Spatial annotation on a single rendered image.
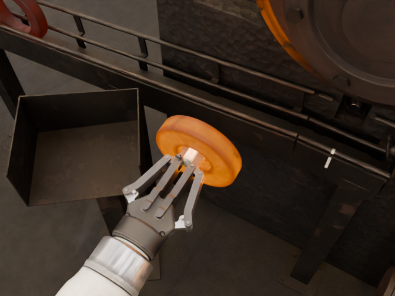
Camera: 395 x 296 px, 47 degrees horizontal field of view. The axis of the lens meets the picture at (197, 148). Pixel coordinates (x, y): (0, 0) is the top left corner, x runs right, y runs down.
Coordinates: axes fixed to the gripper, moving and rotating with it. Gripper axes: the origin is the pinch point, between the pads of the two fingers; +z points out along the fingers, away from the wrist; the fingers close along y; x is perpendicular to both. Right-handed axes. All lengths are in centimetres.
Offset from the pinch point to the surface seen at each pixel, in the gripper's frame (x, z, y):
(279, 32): 10.7, 20.8, 4.3
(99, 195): -23.7, -8.8, -20.7
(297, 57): 6.9, 20.6, 8.4
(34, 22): -17, 22, -62
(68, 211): -84, -3, -55
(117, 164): -23.8, -0.5, -21.6
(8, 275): -82, -31, -58
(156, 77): -23.4, 25.2, -27.4
